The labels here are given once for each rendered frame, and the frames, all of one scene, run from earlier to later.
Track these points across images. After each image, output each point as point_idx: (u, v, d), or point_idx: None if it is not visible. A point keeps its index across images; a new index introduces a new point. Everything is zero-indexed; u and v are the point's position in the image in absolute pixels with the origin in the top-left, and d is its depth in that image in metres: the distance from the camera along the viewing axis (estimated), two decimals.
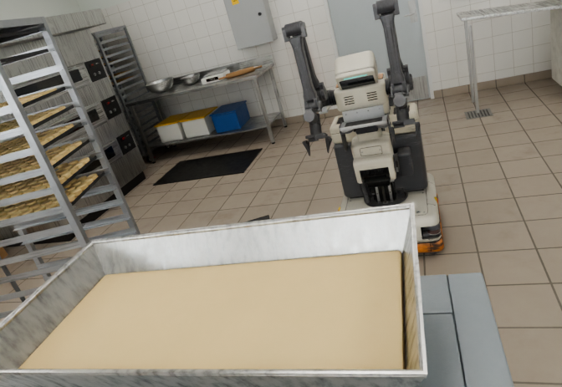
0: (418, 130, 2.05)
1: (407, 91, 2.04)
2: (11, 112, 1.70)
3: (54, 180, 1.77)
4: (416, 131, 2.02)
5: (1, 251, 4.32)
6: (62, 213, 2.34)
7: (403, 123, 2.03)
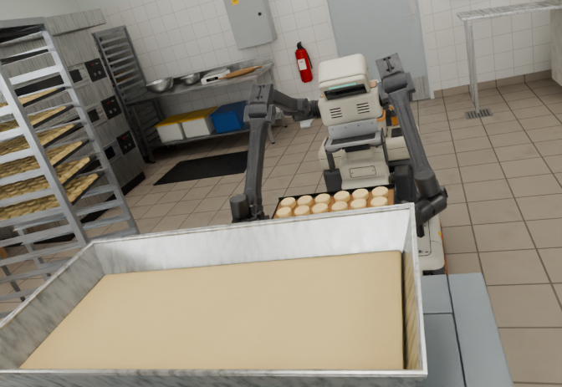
0: None
1: (442, 188, 1.30)
2: (11, 112, 1.70)
3: (54, 180, 1.77)
4: None
5: (1, 251, 4.32)
6: (62, 213, 2.34)
7: (416, 211, 1.19)
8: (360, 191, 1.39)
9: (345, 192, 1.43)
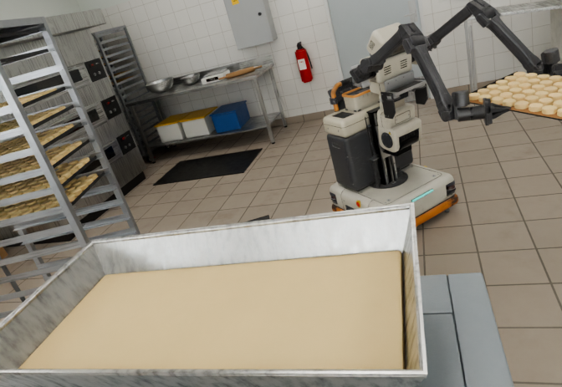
0: None
1: None
2: (11, 112, 1.70)
3: (54, 180, 1.77)
4: None
5: (1, 251, 4.32)
6: (62, 213, 2.34)
7: None
8: (509, 77, 2.03)
9: (498, 82, 2.03)
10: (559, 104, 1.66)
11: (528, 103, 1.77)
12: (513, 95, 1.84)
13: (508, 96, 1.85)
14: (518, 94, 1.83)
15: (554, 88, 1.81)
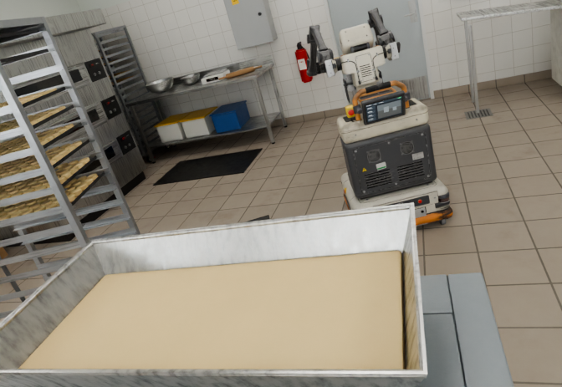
0: None
1: (307, 70, 3.70)
2: (11, 112, 1.70)
3: (54, 180, 1.77)
4: None
5: (1, 251, 4.32)
6: (62, 213, 2.34)
7: None
8: None
9: None
10: None
11: None
12: None
13: None
14: None
15: None
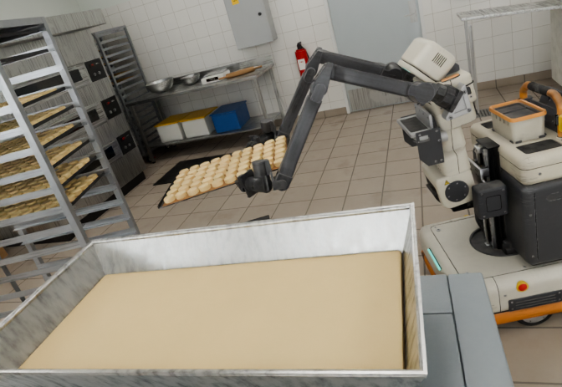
0: None
1: (275, 180, 1.65)
2: (11, 112, 1.70)
3: (54, 180, 1.77)
4: (237, 185, 1.79)
5: (1, 251, 4.32)
6: (62, 213, 2.34)
7: (238, 177, 1.73)
8: (280, 154, 1.87)
9: (285, 150, 1.92)
10: (211, 164, 2.12)
11: None
12: (251, 152, 2.07)
13: (253, 150, 2.08)
14: (247, 153, 2.06)
15: (229, 167, 1.96)
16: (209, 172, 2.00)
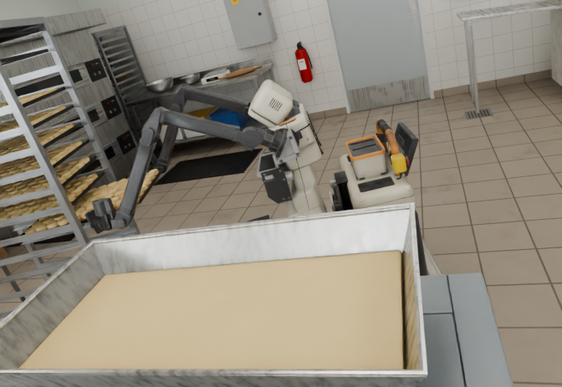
0: None
1: (114, 219, 1.72)
2: (11, 112, 1.70)
3: (54, 180, 1.77)
4: None
5: (1, 251, 4.32)
6: None
7: (85, 214, 1.80)
8: None
9: (145, 186, 2.00)
10: (86, 194, 2.19)
11: None
12: (122, 185, 2.14)
13: (125, 183, 2.15)
14: (118, 185, 2.14)
15: (94, 201, 2.04)
16: (77, 205, 2.07)
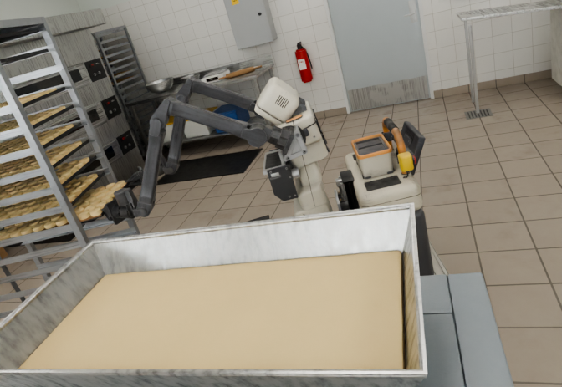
0: None
1: (135, 208, 1.78)
2: (11, 112, 1.70)
3: (54, 180, 1.77)
4: None
5: (1, 251, 4.32)
6: None
7: None
8: (102, 203, 1.97)
9: (110, 199, 2.02)
10: None
11: None
12: (89, 196, 2.16)
13: (92, 194, 2.18)
14: (85, 196, 2.16)
15: None
16: None
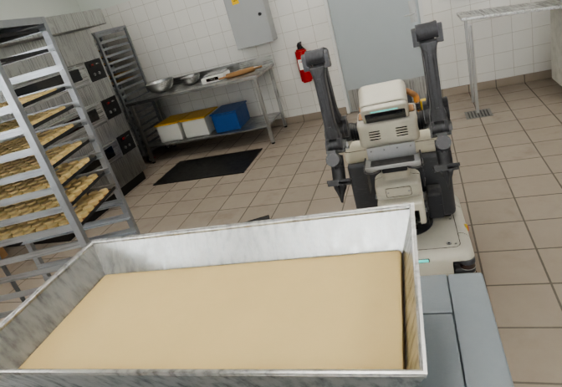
0: None
1: (450, 129, 1.72)
2: (11, 112, 1.70)
3: (54, 180, 1.77)
4: (449, 180, 1.72)
5: (1, 251, 4.32)
6: None
7: (434, 170, 1.73)
8: (83, 211, 1.99)
9: (92, 207, 2.04)
10: None
11: None
12: None
13: None
14: None
15: (41, 217, 2.07)
16: None
